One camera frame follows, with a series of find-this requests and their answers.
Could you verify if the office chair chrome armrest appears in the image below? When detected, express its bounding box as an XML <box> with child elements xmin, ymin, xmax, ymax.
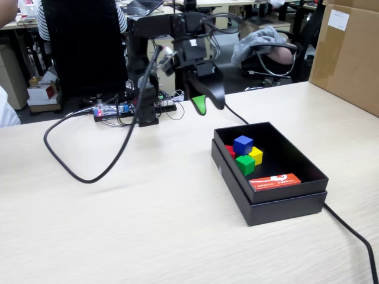
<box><xmin>241</xmin><ymin>0</ymin><xmax>325</xmax><ymax>91</ymax></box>

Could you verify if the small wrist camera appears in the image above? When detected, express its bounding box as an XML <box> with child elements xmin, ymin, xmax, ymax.
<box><xmin>156</xmin><ymin>48</ymin><xmax>179</xmax><ymax>78</ymax></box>

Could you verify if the large brown cardboard box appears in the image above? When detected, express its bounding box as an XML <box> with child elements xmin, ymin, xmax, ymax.
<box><xmin>308</xmin><ymin>0</ymin><xmax>379</xmax><ymax>118</ymax></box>

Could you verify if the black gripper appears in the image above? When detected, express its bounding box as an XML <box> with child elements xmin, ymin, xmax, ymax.
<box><xmin>184</xmin><ymin>60</ymin><xmax>226</xmax><ymax>117</ymax></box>

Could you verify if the black open box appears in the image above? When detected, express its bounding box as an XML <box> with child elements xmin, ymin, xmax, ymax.
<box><xmin>211</xmin><ymin>138</ymin><xmax>328</xmax><ymax>227</ymax></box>

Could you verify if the blue wooden cube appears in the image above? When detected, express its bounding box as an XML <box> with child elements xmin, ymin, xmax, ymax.
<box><xmin>233</xmin><ymin>135</ymin><xmax>255</xmax><ymax>157</ymax></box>

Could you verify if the beige office cabinet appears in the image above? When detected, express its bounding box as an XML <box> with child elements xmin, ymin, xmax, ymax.
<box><xmin>239</xmin><ymin>18</ymin><xmax>292</xmax><ymax>41</ymax></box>
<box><xmin>0</xmin><ymin>43</ymin><xmax>30</xmax><ymax>111</ymax></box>

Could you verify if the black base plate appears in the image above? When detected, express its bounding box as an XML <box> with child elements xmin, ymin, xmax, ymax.
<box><xmin>93</xmin><ymin>104</ymin><xmax>179</xmax><ymax>123</ymax></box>

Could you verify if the black arm wire bundle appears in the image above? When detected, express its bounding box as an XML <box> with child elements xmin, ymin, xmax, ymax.
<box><xmin>200</xmin><ymin>12</ymin><xmax>242</xmax><ymax>60</ymax></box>

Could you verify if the black laptop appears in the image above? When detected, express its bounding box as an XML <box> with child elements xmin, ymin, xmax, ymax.
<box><xmin>126</xmin><ymin>0</ymin><xmax>165</xmax><ymax>15</ymax></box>

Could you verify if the yellow wooden cube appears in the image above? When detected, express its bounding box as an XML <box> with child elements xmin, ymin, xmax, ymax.
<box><xmin>248</xmin><ymin>146</ymin><xmax>264</xmax><ymax>166</ymax></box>

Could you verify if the person in striped shirt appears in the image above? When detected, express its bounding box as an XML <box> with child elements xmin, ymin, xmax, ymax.
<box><xmin>36</xmin><ymin>0</ymin><xmax>129</xmax><ymax>42</ymax></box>

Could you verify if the thick black table cable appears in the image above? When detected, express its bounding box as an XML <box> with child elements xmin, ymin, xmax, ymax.
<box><xmin>221</xmin><ymin>102</ymin><xmax>379</xmax><ymax>284</ymax></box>

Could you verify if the white garment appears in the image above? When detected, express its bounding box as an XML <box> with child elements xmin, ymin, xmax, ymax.
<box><xmin>0</xmin><ymin>85</ymin><xmax>22</xmax><ymax>128</ymax></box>

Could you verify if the controller circuit board with LED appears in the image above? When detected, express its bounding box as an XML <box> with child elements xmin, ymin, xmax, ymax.
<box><xmin>93</xmin><ymin>102</ymin><xmax>136</xmax><ymax>118</ymax></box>

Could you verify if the black mesh office chair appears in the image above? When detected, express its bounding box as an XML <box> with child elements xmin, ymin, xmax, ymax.
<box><xmin>40</xmin><ymin>0</ymin><xmax>131</xmax><ymax>109</ymax></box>

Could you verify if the small orange printed box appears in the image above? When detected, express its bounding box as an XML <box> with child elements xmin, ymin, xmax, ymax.
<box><xmin>248</xmin><ymin>173</ymin><xmax>302</xmax><ymax>192</ymax></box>

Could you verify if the thin black wire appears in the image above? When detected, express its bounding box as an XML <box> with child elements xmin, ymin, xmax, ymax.
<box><xmin>159</xmin><ymin>100</ymin><xmax>186</xmax><ymax>121</ymax></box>

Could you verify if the beige office desk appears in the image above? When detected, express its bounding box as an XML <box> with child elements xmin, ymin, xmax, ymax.
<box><xmin>0</xmin><ymin>5</ymin><xmax>187</xmax><ymax>31</ymax></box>

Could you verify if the thick black vertical pole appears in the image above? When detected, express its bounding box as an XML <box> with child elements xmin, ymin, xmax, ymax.
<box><xmin>182</xmin><ymin>0</ymin><xmax>198</xmax><ymax>101</ymax></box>

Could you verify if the white and red carton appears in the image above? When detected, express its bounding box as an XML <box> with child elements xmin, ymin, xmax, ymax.
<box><xmin>27</xmin><ymin>83</ymin><xmax>59</xmax><ymax>102</ymax></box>

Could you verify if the black cardboard box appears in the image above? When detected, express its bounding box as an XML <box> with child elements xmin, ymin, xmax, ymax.
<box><xmin>213</xmin><ymin>121</ymin><xmax>330</xmax><ymax>205</ymax></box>

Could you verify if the grey fleece blanket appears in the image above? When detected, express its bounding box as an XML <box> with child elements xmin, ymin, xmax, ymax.
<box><xmin>230</xmin><ymin>25</ymin><xmax>288</xmax><ymax>66</ymax></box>

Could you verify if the green wooden cube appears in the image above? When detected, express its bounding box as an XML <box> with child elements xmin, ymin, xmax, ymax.
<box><xmin>235</xmin><ymin>154</ymin><xmax>256</xmax><ymax>177</ymax></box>

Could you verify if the thick black camera cable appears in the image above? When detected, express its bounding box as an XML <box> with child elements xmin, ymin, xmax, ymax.
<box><xmin>43</xmin><ymin>44</ymin><xmax>167</xmax><ymax>185</ymax></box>

